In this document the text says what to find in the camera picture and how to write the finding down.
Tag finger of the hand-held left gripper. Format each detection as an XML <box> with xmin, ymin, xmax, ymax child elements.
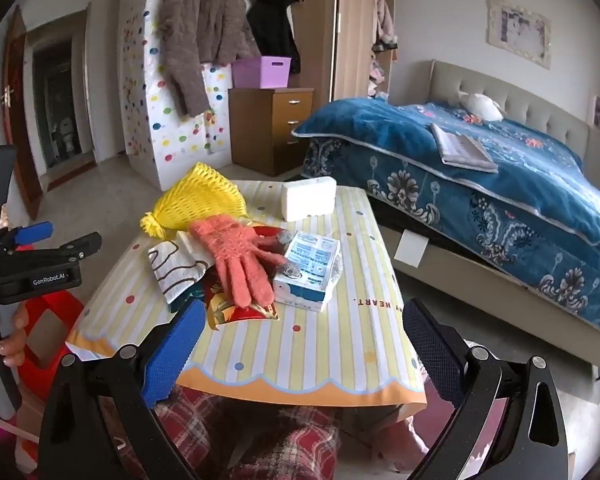
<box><xmin>2</xmin><ymin>232</ymin><xmax>103</xmax><ymax>276</ymax></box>
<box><xmin>0</xmin><ymin>221</ymin><xmax>54</xmax><ymax>253</ymax></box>

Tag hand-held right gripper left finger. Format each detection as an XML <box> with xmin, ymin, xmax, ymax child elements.
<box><xmin>39</xmin><ymin>297</ymin><xmax>208</xmax><ymax>480</ymax></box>

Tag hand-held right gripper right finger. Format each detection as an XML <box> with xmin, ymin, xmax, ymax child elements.
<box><xmin>402</xmin><ymin>297</ymin><xmax>571</xmax><ymax>480</ymax></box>

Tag red snack packet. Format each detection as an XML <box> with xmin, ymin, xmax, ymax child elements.
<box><xmin>200</xmin><ymin>275</ymin><xmax>281</xmax><ymax>331</ymax></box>

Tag white wavy-striped wrapper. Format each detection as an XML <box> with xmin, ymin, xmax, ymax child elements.
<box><xmin>147</xmin><ymin>240</ymin><xmax>216</xmax><ymax>303</ymax></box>

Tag orange knit glove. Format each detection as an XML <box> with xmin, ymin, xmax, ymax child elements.
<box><xmin>187</xmin><ymin>215</ymin><xmax>301</xmax><ymax>308</ymax></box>

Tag blue white carton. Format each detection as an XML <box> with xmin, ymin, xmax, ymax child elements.
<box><xmin>272</xmin><ymin>232</ymin><xmax>342</xmax><ymax>311</ymax></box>

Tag yellow foam fruit net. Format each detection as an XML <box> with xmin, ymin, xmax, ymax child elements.
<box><xmin>140</xmin><ymin>161</ymin><xmax>253</xmax><ymax>241</ymax></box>

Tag person's left hand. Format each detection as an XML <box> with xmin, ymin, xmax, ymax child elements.
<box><xmin>0</xmin><ymin>304</ymin><xmax>29</xmax><ymax>367</ymax></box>

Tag red plastic stool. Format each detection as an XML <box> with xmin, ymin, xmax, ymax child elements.
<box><xmin>10</xmin><ymin>245</ymin><xmax>88</xmax><ymax>403</ymax></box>

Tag striped dotted tablecloth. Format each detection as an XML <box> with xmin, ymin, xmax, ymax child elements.
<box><xmin>65</xmin><ymin>180</ymin><xmax>428</xmax><ymax>418</ymax></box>

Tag white paper card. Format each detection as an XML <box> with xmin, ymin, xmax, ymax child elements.
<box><xmin>394</xmin><ymin>227</ymin><xmax>429</xmax><ymax>268</ymax></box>

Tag white toilet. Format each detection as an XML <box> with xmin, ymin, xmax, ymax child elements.
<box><xmin>59</xmin><ymin>117</ymin><xmax>77</xmax><ymax>154</ymax></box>

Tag brown wooden door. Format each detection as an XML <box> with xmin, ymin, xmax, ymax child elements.
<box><xmin>2</xmin><ymin>5</ymin><xmax>45</xmax><ymax>221</ymax></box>

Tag person's plaid-trousered legs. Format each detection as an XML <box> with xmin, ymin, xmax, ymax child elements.
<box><xmin>152</xmin><ymin>385</ymin><xmax>341</xmax><ymax>480</ymax></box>

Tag blue floral blanket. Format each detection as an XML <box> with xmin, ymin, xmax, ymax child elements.
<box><xmin>292</xmin><ymin>97</ymin><xmax>600</xmax><ymax>338</ymax></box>

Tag white foam block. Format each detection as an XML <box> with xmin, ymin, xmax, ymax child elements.
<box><xmin>281</xmin><ymin>176</ymin><xmax>337</xmax><ymax>223</ymax></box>

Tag folded grey cloth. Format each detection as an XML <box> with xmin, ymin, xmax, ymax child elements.
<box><xmin>430</xmin><ymin>122</ymin><xmax>500</xmax><ymax>174</ymax></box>

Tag wooden drawer cabinet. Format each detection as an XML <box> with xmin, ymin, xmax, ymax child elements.
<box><xmin>228</xmin><ymin>87</ymin><xmax>315</xmax><ymax>177</ymax></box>

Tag brown fuzzy coat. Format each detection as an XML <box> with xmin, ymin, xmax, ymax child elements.
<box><xmin>157</xmin><ymin>0</ymin><xmax>261</xmax><ymax>118</ymax></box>

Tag purple plastic basket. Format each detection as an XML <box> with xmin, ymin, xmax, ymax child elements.
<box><xmin>231</xmin><ymin>56</ymin><xmax>292</xmax><ymax>90</ymax></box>

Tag beige upholstered bed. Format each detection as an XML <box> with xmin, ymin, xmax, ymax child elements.
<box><xmin>292</xmin><ymin>60</ymin><xmax>600</xmax><ymax>356</ymax></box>

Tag black coat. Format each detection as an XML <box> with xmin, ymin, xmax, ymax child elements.
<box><xmin>246</xmin><ymin>0</ymin><xmax>306</xmax><ymax>76</ymax></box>

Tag wooden wardrobe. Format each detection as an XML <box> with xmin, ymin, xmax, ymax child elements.
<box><xmin>272</xmin><ymin>0</ymin><xmax>397</xmax><ymax>103</ymax></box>

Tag pink hanging clothes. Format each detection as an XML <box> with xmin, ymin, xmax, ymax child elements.
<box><xmin>370</xmin><ymin>0</ymin><xmax>398</xmax><ymax>97</ymax></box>

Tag wall poster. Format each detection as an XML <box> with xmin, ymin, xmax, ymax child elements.
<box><xmin>486</xmin><ymin>0</ymin><xmax>552</xmax><ymax>70</ymax></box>

